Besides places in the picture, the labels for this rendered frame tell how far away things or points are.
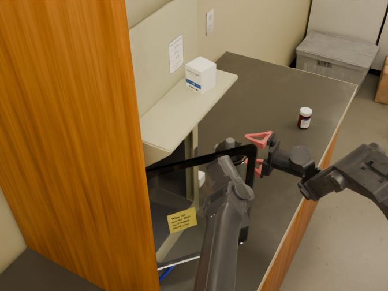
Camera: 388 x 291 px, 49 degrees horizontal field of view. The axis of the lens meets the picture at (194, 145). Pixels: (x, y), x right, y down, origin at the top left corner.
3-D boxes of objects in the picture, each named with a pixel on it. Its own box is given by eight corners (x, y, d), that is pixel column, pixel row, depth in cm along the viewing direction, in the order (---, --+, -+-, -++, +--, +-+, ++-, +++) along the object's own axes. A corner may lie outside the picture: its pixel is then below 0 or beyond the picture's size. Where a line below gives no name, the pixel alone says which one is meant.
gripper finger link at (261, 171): (248, 141, 132) (276, 150, 129) (246, 157, 137) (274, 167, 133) (239, 153, 128) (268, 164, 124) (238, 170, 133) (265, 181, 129)
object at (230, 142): (209, 156, 135) (209, 140, 131) (227, 142, 140) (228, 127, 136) (231, 170, 130) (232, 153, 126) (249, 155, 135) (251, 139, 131)
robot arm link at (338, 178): (347, 193, 80) (392, 159, 80) (328, 170, 81) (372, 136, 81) (307, 206, 122) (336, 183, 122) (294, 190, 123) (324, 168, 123)
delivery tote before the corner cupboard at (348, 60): (289, 82, 375) (294, 48, 353) (305, 61, 401) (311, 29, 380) (357, 102, 351) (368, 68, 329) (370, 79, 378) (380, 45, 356)
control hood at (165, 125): (127, 168, 93) (122, 134, 87) (198, 95, 115) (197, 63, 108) (171, 187, 89) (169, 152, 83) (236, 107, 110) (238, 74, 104)
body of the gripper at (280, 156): (274, 137, 126) (298, 145, 123) (271, 161, 132) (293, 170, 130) (266, 149, 121) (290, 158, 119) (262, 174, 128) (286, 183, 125)
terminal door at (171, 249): (149, 270, 122) (134, 172, 95) (245, 241, 129) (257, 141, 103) (149, 272, 121) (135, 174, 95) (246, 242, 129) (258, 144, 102)
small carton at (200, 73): (185, 86, 100) (185, 64, 96) (200, 78, 103) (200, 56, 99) (201, 94, 97) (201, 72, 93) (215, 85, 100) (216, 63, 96)
